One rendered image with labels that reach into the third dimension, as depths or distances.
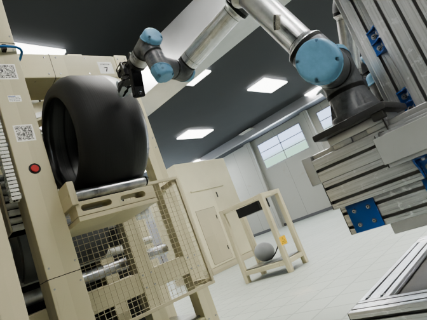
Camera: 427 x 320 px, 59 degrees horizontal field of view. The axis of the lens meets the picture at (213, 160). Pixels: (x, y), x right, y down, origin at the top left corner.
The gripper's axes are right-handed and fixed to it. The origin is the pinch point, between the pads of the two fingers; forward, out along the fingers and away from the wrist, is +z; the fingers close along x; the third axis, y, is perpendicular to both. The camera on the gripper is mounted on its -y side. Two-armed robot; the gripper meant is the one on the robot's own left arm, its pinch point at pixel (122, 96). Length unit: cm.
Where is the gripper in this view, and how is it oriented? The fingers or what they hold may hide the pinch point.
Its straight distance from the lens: 168.4
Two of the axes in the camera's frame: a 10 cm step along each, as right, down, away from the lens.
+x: -7.5, 1.5, -6.5
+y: -4.2, -8.6, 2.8
